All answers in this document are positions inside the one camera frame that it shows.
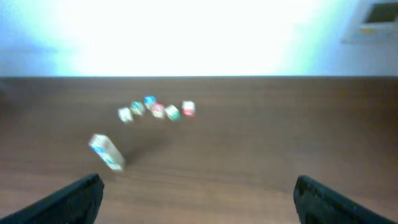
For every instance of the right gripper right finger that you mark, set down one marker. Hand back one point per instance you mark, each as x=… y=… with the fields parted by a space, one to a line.
x=316 y=203

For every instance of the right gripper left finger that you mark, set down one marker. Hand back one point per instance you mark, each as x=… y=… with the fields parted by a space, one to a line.
x=77 y=203

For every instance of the blue letter D block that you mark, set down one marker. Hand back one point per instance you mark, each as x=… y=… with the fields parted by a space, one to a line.
x=107 y=151

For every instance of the block with number one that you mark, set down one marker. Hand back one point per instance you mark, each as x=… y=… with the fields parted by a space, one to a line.
x=125 y=115

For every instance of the green letter N block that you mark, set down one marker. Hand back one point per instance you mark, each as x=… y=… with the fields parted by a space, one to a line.
x=138 y=108

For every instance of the red letter U block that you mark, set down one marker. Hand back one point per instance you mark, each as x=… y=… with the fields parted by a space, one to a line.
x=157 y=111

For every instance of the blue topped block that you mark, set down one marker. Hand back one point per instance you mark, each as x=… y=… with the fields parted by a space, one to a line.
x=149 y=101

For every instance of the plain top green-edged block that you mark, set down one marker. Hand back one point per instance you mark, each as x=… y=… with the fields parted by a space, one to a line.
x=172 y=112

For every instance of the plain top red-sided block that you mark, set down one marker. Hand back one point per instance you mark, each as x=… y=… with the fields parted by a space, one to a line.
x=188 y=108

